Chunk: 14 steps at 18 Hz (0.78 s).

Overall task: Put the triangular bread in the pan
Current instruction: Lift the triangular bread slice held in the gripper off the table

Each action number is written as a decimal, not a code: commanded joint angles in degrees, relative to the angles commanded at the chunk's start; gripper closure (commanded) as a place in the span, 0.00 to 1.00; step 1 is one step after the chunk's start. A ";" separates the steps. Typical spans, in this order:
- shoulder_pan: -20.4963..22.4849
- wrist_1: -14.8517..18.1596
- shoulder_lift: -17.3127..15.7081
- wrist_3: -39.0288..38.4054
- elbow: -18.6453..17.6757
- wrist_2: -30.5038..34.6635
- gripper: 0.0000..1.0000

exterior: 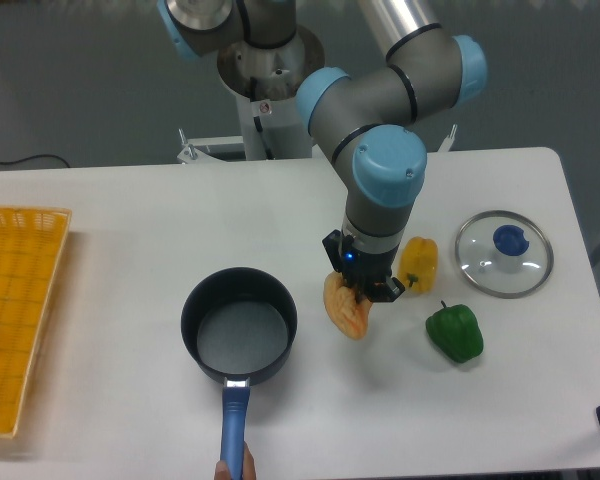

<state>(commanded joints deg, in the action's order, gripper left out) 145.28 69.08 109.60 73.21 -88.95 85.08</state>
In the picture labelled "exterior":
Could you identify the green bell pepper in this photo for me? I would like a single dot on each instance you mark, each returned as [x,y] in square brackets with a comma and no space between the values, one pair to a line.
[455,331]

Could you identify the yellow woven basket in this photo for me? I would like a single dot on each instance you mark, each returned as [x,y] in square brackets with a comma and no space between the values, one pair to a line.
[32,241]

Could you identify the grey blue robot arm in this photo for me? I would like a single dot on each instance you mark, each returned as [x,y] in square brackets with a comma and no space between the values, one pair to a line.
[386,168]

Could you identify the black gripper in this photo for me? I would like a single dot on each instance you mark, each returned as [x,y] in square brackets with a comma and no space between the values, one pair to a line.
[368,274]

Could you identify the triangle bread pastry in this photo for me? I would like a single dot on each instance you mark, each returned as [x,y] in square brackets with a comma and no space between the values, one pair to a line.
[348,312]

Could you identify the glass lid blue knob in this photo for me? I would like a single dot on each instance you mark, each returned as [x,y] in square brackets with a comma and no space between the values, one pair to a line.
[503,254]

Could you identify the black pan blue handle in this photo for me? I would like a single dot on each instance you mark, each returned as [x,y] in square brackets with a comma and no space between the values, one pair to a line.
[239,325]

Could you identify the yellow bell pepper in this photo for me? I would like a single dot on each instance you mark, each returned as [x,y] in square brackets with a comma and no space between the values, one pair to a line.
[418,264]

